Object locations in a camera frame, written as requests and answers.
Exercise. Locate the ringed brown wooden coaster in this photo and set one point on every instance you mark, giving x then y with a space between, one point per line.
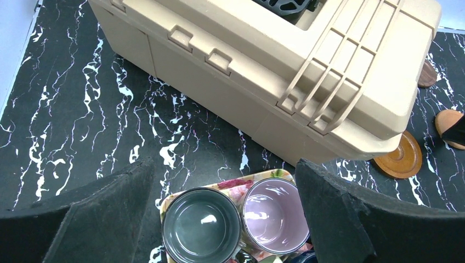
404 162

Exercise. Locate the floral serving tray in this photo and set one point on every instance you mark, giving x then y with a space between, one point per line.
236 189

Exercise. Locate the navy blue mug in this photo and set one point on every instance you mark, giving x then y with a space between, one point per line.
305 257

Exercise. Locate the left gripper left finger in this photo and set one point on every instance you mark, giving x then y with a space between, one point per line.
97 222

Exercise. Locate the dark brown wooden coaster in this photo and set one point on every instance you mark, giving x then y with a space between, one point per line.
450 127

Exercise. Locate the tan plastic toolbox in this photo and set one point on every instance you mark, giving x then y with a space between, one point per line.
340 83

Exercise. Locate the light orange wooden coaster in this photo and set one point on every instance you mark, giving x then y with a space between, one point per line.
428 75

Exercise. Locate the lilac mug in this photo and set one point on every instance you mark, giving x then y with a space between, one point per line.
272 217

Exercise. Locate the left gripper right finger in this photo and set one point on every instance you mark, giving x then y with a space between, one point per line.
351 223

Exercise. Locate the dark grey mug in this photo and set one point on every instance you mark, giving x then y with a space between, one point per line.
204 225

